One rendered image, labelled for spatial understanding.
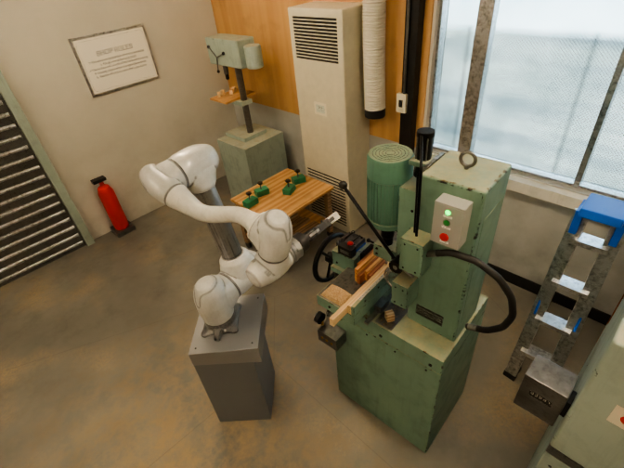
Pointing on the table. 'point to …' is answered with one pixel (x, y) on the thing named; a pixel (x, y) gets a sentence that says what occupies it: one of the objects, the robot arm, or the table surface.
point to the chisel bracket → (383, 250)
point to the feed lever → (374, 231)
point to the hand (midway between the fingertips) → (331, 218)
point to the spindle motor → (386, 183)
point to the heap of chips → (336, 294)
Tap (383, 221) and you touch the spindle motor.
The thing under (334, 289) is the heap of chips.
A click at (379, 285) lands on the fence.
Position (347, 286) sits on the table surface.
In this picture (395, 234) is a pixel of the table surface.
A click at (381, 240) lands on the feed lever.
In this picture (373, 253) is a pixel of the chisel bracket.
